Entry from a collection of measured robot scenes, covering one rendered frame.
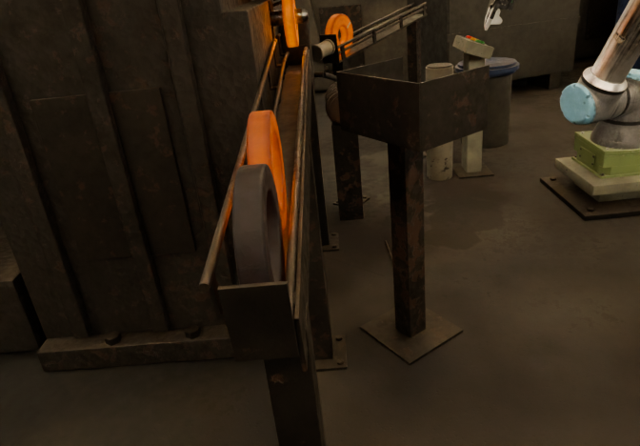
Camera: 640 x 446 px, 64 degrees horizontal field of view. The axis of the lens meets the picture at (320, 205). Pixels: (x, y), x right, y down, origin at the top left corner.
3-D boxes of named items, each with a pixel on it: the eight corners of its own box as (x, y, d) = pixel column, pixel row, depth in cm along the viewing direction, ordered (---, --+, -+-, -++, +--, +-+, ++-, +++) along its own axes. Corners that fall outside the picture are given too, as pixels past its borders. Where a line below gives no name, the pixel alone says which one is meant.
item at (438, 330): (424, 377, 126) (418, 83, 96) (356, 328, 146) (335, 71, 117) (479, 341, 136) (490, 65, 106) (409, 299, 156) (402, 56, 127)
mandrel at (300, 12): (251, 30, 154) (249, 13, 152) (253, 27, 157) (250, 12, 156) (309, 24, 153) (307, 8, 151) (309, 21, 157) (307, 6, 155)
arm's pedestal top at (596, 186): (629, 159, 219) (630, 150, 217) (678, 187, 190) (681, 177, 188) (553, 167, 220) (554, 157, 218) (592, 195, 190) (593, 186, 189)
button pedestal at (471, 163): (460, 180, 236) (463, 41, 211) (449, 163, 258) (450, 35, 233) (495, 177, 235) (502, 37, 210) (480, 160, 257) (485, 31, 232)
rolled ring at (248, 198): (268, 136, 65) (242, 139, 65) (256, 220, 49) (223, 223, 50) (287, 250, 75) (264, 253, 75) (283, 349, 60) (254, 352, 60)
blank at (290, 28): (280, -1, 144) (291, -2, 144) (282, -12, 157) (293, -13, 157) (287, 54, 152) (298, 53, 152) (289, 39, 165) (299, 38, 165)
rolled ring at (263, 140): (290, 213, 89) (270, 215, 89) (276, 106, 85) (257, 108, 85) (281, 247, 71) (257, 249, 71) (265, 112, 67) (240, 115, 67)
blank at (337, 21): (335, 64, 202) (342, 64, 200) (319, 33, 191) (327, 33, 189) (350, 36, 208) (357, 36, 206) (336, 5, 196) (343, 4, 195)
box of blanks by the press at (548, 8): (447, 107, 359) (447, -12, 327) (399, 87, 432) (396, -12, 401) (573, 85, 379) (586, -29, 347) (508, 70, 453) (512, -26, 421)
